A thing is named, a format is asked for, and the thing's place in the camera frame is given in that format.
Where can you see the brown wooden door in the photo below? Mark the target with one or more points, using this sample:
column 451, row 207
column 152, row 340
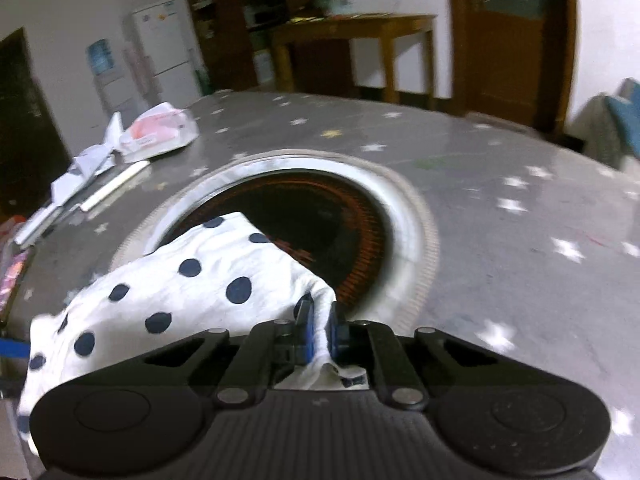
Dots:
column 510, row 60

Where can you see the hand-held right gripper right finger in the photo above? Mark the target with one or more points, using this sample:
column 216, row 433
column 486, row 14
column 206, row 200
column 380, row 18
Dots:
column 338, row 334

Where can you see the grey star tablecloth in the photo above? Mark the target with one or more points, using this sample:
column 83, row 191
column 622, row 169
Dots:
column 500, row 260

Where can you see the dark wooden shelf cabinet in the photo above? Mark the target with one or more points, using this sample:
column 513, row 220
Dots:
column 225, row 35

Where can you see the white refrigerator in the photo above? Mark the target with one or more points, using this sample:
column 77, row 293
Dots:
column 165, row 55

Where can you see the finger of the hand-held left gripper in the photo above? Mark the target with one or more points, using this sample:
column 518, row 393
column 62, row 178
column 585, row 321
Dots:
column 12, row 348

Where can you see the pink white tissue pack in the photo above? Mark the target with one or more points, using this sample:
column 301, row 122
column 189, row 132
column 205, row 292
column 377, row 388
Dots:
column 160, row 135

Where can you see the white water dispenser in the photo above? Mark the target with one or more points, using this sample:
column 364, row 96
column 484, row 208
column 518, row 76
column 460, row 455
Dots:
column 107, row 80

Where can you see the round black induction cooktop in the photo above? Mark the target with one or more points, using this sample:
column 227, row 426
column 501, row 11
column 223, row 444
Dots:
column 325, row 220

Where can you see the white dark-spotted pants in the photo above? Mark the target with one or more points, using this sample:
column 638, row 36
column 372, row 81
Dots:
column 165, row 280

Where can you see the wooden side table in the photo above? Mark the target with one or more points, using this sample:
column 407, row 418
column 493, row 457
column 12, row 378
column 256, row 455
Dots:
column 350, row 25

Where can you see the blue grey sofa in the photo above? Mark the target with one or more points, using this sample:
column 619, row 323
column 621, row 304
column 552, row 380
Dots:
column 617, row 125

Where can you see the crumpled white paper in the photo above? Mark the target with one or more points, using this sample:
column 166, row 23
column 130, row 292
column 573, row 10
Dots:
column 87, row 165

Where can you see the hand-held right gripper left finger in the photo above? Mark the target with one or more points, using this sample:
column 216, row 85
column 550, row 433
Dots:
column 305, row 331

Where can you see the pink printed packet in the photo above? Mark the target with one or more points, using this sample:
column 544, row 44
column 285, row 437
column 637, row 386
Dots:
column 14, row 277

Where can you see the white pen with red cap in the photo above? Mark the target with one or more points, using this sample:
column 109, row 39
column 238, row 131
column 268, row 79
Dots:
column 115, row 185

